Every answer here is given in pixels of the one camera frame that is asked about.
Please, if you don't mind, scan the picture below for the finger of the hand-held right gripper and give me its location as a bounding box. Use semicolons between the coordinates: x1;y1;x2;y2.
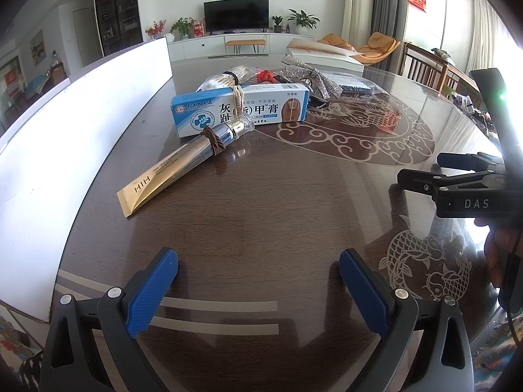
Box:
397;168;507;202
436;152;505;172

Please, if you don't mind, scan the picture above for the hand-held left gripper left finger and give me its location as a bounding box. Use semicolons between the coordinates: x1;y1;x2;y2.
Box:
39;247;179;392

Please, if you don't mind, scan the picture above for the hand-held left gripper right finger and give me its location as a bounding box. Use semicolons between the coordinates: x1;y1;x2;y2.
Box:
339;248;472;392

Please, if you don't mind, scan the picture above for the gold cream tube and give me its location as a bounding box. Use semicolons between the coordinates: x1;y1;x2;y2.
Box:
116;115;256;218

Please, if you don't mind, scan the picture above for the white foam board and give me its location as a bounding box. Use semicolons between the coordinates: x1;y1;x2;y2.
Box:
0;37;173;323

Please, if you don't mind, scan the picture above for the person's right hand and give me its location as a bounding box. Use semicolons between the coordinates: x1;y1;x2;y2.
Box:
474;217;523;288

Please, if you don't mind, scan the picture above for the pile of small clutter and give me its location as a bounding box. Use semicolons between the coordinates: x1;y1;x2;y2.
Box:
449;90;497;131

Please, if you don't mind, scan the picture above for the wooden slatted chair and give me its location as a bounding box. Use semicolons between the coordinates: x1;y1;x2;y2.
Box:
402;42;481;99

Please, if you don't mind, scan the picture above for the clear plastic packet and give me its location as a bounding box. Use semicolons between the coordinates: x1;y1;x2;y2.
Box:
333;73;374;94

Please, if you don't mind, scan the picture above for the white sheer curtain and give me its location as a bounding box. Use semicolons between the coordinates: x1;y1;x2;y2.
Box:
466;0;497;76

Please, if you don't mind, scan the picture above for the silver glitter bow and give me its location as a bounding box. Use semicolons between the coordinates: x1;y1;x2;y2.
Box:
281;54;343;99

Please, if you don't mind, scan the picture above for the flat white box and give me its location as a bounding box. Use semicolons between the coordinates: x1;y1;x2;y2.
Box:
285;38;365;75

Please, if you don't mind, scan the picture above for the orange lounge chair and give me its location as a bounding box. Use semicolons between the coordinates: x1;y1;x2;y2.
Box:
316;32;401;66

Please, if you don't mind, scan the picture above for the patterned rug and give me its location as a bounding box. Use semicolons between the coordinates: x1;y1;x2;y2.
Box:
0;306;45;392

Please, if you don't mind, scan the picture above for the grey curtain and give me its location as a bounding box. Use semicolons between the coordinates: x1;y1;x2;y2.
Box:
374;0;409;74

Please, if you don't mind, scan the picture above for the covered standing air conditioner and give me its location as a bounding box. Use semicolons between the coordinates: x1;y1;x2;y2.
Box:
342;0;374;41

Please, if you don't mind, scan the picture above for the blue and white medicine box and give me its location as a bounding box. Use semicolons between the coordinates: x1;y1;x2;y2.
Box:
169;83;310;139

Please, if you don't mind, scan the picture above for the large leafy potted plant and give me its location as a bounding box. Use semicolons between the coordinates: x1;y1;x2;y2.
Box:
286;9;320;35

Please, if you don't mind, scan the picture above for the wooden bench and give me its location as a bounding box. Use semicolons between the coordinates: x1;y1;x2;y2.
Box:
225;39;267;55

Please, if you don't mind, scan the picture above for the cotton swab pack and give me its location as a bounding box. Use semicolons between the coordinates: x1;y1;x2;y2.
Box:
196;64;262;91

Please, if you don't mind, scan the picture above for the table with blue cloth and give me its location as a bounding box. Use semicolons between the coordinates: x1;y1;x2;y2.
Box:
25;74;52;94

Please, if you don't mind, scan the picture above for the black television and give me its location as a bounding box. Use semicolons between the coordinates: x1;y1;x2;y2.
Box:
203;0;270;33

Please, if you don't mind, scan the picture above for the white television cabinet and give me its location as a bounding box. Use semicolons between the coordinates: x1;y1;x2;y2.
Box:
165;32;319;61

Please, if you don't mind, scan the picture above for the red flower plant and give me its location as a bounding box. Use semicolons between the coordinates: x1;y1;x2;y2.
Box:
145;20;167;41

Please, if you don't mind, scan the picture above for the bushy green potted plant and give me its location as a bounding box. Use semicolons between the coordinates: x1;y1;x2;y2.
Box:
169;17;196;39

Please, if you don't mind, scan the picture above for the dark glass display cabinet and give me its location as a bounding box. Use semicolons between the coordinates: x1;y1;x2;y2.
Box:
93;0;137;58

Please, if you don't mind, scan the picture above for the brown hair tie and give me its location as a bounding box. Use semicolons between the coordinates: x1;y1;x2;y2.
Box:
201;126;227;156

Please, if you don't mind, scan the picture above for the beige hair tie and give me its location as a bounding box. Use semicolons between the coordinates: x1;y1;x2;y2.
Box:
231;84;245;116

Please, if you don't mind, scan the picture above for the framed wall painting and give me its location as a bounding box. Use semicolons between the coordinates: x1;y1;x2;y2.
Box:
29;35;45;66

